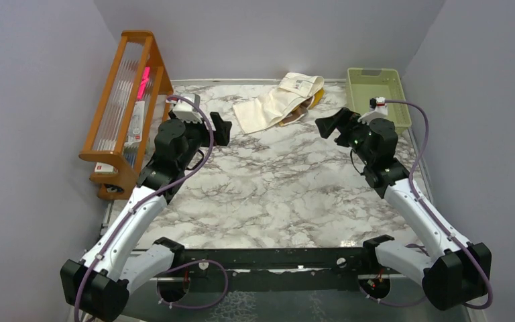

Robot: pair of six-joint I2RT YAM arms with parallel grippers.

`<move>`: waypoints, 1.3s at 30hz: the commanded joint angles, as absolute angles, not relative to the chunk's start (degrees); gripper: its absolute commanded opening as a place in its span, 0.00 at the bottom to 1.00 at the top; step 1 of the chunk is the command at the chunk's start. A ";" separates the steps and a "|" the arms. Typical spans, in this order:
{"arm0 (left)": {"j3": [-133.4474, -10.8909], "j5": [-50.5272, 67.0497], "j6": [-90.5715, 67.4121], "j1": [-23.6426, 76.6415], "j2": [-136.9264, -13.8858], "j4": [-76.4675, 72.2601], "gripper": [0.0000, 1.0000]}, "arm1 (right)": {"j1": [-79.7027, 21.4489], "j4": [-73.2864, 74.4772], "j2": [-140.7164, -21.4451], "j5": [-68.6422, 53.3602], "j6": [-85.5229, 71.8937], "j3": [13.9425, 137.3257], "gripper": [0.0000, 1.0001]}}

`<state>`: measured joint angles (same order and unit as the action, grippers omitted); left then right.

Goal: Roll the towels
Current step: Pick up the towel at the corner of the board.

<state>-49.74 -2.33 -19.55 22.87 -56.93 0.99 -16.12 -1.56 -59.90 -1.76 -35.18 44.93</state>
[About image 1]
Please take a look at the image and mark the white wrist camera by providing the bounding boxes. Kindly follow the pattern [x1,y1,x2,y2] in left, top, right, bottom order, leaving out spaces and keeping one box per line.
[358,97,388,125]
[166,93,203,123]

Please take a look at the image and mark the green plastic basket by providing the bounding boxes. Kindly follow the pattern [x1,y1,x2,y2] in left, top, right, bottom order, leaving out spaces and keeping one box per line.
[346,67,412,136]

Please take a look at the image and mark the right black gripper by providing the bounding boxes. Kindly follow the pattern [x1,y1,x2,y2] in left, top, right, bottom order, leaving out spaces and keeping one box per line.
[317,106,374,165]

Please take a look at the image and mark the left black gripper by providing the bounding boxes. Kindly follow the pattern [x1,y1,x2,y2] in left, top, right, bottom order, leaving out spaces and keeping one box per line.
[171,109,232,170]

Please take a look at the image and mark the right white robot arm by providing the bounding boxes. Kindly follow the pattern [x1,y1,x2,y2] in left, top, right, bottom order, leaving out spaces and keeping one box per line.
[315,108,493,311]

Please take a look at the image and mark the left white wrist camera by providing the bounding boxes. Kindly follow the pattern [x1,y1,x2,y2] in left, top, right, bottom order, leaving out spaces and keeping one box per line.
[166,93,203,123]

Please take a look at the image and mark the white cream towel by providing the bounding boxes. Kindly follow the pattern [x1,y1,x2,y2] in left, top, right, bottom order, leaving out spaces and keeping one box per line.
[233,72,325,134]

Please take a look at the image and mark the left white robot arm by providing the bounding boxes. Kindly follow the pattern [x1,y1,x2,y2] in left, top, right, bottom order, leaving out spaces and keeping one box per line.
[60,112,232,321]

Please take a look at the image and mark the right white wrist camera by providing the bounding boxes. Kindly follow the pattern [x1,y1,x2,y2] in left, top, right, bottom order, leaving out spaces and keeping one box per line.
[358,97,388,125]

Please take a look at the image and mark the wooden shelf rack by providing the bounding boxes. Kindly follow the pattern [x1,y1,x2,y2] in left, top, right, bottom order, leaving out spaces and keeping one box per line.
[78,30,173,201]

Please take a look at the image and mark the yellow brown towel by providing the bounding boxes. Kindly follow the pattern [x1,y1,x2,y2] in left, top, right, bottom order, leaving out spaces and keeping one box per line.
[278,88,325,127]

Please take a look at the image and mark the small white red box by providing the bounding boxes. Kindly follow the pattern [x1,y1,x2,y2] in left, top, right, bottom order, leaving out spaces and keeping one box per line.
[94,162,118,174]

